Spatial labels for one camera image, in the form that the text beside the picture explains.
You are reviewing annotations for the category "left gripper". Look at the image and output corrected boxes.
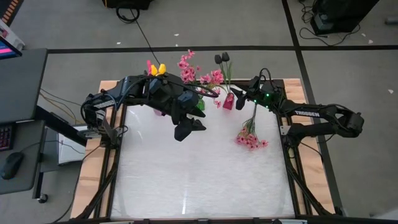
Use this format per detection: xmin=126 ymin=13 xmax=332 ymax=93
xmin=149 ymin=74 xmax=207 ymax=142

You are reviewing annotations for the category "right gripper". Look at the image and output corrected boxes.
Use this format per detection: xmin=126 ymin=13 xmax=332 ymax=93
xmin=229 ymin=76 xmax=284 ymax=111

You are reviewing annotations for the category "pink artificial flower bunch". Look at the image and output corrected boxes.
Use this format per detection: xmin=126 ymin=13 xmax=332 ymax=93
xmin=177 ymin=49 xmax=203 ymax=103
xmin=234 ymin=104 xmax=269 ymax=152
xmin=198 ymin=68 xmax=225 ymax=109

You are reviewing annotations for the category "black tulip stem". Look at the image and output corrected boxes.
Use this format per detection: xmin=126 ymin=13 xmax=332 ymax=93
xmin=214 ymin=54 xmax=233 ymax=96

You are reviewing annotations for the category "red glass vase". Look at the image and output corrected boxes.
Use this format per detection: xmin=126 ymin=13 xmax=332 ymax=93
xmin=222 ymin=92 xmax=236 ymax=111

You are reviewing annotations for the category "large black equipment case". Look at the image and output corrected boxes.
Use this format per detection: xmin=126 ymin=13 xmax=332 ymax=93
xmin=310 ymin=0 xmax=381 ymax=35

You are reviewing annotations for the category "grey desk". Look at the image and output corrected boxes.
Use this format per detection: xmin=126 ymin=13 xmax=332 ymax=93
xmin=0 ymin=48 xmax=48 ymax=196

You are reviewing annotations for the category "black computer mouse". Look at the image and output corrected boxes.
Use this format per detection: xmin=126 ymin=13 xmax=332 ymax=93
xmin=1 ymin=151 xmax=25 ymax=180

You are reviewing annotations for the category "backlit keyboard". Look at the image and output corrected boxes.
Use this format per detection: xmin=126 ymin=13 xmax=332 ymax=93
xmin=0 ymin=124 xmax=15 ymax=152

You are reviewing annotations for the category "white cardboard box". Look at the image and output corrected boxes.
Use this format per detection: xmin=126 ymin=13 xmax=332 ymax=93
xmin=0 ymin=18 xmax=26 ymax=51

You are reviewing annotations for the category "desk computer monitor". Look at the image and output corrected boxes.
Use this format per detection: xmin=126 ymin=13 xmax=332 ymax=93
xmin=0 ymin=34 xmax=23 ymax=60

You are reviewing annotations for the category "black orange striped mat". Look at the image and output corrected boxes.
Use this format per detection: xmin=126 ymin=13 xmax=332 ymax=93
xmin=0 ymin=0 xmax=25 ymax=27

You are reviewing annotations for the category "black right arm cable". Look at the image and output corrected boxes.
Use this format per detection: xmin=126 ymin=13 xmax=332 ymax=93
xmin=256 ymin=67 xmax=274 ymax=86

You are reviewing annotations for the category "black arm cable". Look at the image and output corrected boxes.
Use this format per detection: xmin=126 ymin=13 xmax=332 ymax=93
xmin=116 ymin=75 xmax=220 ymax=108
xmin=256 ymin=67 xmax=274 ymax=86

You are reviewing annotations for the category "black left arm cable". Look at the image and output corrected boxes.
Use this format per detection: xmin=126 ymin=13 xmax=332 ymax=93
xmin=116 ymin=75 xmax=220 ymax=108

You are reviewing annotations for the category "black floor cable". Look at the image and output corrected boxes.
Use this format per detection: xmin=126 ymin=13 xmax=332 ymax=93
xmin=115 ymin=6 xmax=162 ymax=66

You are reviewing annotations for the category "black metal table frame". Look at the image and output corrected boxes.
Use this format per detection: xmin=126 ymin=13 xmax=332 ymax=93
xmin=74 ymin=78 xmax=346 ymax=224

